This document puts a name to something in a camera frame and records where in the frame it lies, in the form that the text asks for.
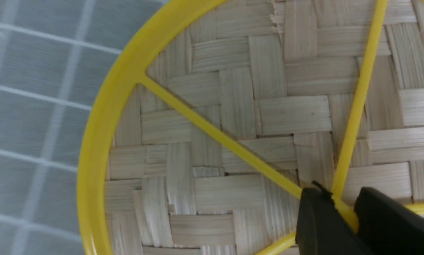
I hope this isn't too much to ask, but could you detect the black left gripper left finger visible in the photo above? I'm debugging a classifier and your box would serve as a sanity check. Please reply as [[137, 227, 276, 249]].
[[296, 181, 369, 255]]

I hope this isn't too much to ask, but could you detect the grey checked tablecloth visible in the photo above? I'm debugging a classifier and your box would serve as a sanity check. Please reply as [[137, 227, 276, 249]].
[[0, 0, 166, 255]]

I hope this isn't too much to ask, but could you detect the yellow woven bamboo steamer lid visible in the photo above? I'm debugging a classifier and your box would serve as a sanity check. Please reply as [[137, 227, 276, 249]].
[[77, 0, 424, 255]]

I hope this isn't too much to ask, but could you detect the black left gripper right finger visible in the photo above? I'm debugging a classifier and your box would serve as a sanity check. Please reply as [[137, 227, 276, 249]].
[[354, 187, 424, 255]]

